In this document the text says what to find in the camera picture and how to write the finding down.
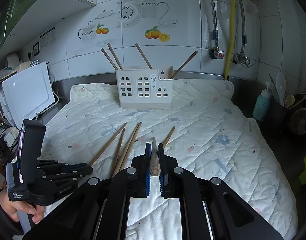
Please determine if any metal valve red knob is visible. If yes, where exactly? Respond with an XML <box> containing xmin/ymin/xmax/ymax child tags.
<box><xmin>209</xmin><ymin>47</ymin><xmax>225</xmax><ymax>60</ymax></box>

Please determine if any white kettle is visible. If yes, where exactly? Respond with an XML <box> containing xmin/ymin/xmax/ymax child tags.
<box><xmin>6</xmin><ymin>53</ymin><xmax>21</xmax><ymax>68</ymax></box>

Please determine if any cream plastic chopstick holder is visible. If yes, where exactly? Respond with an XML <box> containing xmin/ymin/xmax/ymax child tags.
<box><xmin>115</xmin><ymin>66</ymin><xmax>174</xmax><ymax>110</ymax></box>

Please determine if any person's left hand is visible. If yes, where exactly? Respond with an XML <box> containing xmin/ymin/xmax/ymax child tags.
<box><xmin>0</xmin><ymin>195</ymin><xmax>45</xmax><ymax>225</ymax></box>

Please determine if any wall instruction sticker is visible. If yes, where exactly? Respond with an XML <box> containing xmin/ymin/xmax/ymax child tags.
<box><xmin>40</xmin><ymin>26</ymin><xmax>56</xmax><ymax>49</ymax></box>

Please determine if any metal pipe valve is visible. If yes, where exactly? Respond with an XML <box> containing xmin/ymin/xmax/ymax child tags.
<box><xmin>233</xmin><ymin>52</ymin><xmax>251</xmax><ymax>67</ymax></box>

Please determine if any white power adapter with cables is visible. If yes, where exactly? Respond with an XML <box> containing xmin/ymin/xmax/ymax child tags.
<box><xmin>0</xmin><ymin>125</ymin><xmax>21</xmax><ymax>164</ymax></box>

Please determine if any brown wooden chopstick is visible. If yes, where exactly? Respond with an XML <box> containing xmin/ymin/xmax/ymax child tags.
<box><xmin>118</xmin><ymin>122</ymin><xmax>142</xmax><ymax>173</ymax></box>
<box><xmin>169</xmin><ymin>51</ymin><xmax>198</xmax><ymax>79</ymax></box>
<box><xmin>135</xmin><ymin>43</ymin><xmax>153</xmax><ymax>69</ymax></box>
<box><xmin>89</xmin><ymin>122</ymin><xmax>127</xmax><ymax>167</ymax></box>
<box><xmin>112</xmin><ymin>122</ymin><xmax>140</xmax><ymax>178</ymax></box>
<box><xmin>149</xmin><ymin>137</ymin><xmax>161</xmax><ymax>177</ymax></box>
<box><xmin>101</xmin><ymin>48</ymin><xmax>118</xmax><ymax>70</ymax></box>
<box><xmin>107</xmin><ymin>43</ymin><xmax>124</xmax><ymax>70</ymax></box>
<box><xmin>162</xmin><ymin>126</ymin><xmax>176</xmax><ymax>147</ymax></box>
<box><xmin>110</xmin><ymin>127</ymin><xmax>125</xmax><ymax>178</ymax></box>

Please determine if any green wall cabinet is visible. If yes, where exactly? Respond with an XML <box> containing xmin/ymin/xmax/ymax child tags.
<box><xmin>0</xmin><ymin>0</ymin><xmax>97</xmax><ymax>65</ymax></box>

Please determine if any cream towel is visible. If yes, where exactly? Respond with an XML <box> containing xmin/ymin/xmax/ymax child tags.
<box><xmin>14</xmin><ymin>61</ymin><xmax>34</xmax><ymax>72</ymax></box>

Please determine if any white rice paddle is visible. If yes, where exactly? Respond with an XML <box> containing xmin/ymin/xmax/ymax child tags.
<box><xmin>275</xmin><ymin>72</ymin><xmax>286</xmax><ymax>105</ymax></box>

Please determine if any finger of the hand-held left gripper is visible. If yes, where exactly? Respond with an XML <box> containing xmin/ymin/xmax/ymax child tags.
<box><xmin>42</xmin><ymin>166</ymin><xmax>93</xmax><ymax>182</ymax></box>
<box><xmin>38</xmin><ymin>159</ymin><xmax>88</xmax><ymax>172</ymax></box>

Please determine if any black utensil pot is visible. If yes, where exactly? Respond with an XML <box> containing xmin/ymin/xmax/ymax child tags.
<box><xmin>271</xmin><ymin>100</ymin><xmax>291</xmax><ymax>130</ymax></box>

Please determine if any teal pump bottle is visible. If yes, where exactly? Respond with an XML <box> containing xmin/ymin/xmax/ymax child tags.
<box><xmin>253</xmin><ymin>81</ymin><xmax>272</xmax><ymax>122</ymax></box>

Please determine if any metal flexible hose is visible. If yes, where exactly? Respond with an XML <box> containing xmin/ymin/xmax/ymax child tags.
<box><xmin>205</xmin><ymin>0</ymin><xmax>220</xmax><ymax>49</ymax></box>
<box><xmin>238</xmin><ymin>0</ymin><xmax>251</xmax><ymax>55</ymax></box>

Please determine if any white plug adapter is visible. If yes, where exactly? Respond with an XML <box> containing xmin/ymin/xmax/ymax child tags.
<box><xmin>2</xmin><ymin>127</ymin><xmax>20</xmax><ymax>147</ymax></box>

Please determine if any yellow gas pipe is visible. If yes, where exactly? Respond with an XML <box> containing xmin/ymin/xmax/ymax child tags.
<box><xmin>224</xmin><ymin>0</ymin><xmax>238</xmax><ymax>79</ymax></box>

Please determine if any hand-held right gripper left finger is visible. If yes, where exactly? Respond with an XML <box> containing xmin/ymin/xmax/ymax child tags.
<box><xmin>23</xmin><ymin>142</ymin><xmax>152</xmax><ymax>240</ymax></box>

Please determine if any cream quilted mat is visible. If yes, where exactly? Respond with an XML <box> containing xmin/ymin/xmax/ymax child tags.
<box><xmin>41</xmin><ymin>79</ymin><xmax>298</xmax><ymax>240</ymax></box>

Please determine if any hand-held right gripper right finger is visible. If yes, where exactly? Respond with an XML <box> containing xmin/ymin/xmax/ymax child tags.
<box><xmin>158</xmin><ymin>144</ymin><xmax>293</xmax><ymax>240</ymax></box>

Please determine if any dark frying pan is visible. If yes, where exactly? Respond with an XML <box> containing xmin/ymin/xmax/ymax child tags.
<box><xmin>289</xmin><ymin>94</ymin><xmax>306</xmax><ymax>135</ymax></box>

